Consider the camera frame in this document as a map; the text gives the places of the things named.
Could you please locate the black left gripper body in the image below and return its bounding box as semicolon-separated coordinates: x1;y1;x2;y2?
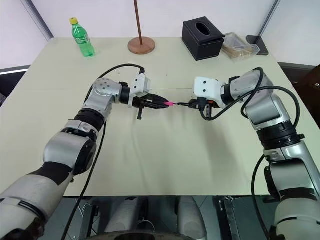
132;93;154;121

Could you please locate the black metal bracket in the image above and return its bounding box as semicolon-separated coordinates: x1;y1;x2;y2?
216;195;242;240

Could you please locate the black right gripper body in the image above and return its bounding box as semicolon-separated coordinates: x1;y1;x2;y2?
198;97;220;119

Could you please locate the clear plastic box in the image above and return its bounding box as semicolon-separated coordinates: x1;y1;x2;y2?
221;31;260;60

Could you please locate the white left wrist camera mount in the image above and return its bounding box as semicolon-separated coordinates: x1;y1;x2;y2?
128;72;152;109

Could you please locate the black leather tissue box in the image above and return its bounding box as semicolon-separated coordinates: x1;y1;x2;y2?
181;16;226;62

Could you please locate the dark furniture with white strip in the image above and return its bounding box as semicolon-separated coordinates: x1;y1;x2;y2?
0;65;31;108

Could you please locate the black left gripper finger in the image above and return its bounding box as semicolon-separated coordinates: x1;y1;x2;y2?
146;101;169;110
149;93;168;104

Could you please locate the flat black base plate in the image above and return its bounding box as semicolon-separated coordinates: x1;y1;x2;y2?
245;34;270;57

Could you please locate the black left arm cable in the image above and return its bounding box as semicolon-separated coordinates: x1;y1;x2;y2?
61;63;146;240

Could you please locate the grey metal frame post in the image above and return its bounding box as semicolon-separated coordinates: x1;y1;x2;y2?
257;0;281;38
23;0;55;42

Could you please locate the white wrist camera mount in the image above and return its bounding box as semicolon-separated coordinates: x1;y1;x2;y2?
191;76;226;109
128;72;152;109

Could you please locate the wooden stand with round base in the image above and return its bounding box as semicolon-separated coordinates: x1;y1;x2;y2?
127;0;156;55

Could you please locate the dark brown cabinet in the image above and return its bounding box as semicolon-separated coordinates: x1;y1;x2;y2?
277;61;320;106

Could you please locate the silver rounded robot leg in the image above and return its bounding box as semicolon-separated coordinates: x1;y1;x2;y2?
103;196;149;235
176;195;208;238

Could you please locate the green plastic bottle yellow cap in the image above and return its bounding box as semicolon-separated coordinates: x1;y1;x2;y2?
69;17;97;59

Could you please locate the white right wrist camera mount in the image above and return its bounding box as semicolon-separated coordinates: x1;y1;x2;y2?
191;76;226;109

